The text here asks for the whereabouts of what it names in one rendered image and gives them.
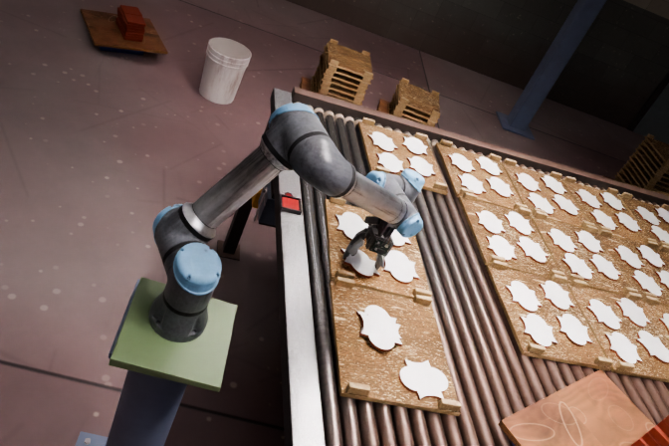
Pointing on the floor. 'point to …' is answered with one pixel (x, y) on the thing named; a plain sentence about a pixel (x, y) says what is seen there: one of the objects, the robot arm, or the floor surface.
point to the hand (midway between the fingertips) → (359, 262)
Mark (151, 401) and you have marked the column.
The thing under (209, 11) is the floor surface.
